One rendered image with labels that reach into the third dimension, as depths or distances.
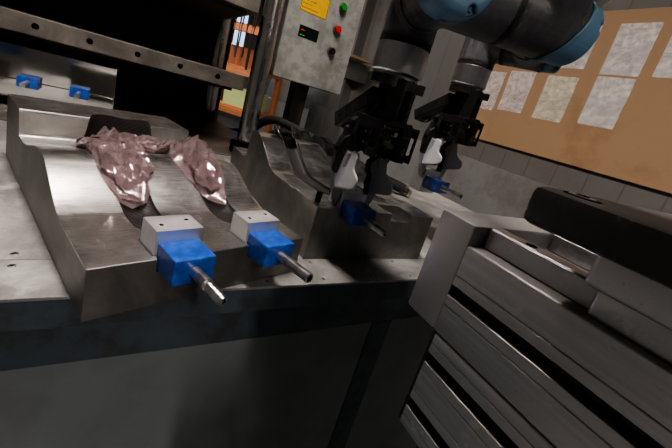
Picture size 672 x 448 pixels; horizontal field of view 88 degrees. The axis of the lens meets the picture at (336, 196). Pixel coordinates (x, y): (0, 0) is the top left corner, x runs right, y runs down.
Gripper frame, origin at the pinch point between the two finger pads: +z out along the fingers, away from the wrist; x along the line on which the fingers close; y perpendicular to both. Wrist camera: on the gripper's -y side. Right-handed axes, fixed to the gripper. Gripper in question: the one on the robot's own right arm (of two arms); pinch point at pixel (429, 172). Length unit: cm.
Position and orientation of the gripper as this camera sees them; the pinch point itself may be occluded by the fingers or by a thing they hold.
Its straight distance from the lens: 86.1
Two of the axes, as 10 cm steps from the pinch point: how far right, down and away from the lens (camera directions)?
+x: 8.4, 0.9, 5.4
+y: 4.8, 3.6, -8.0
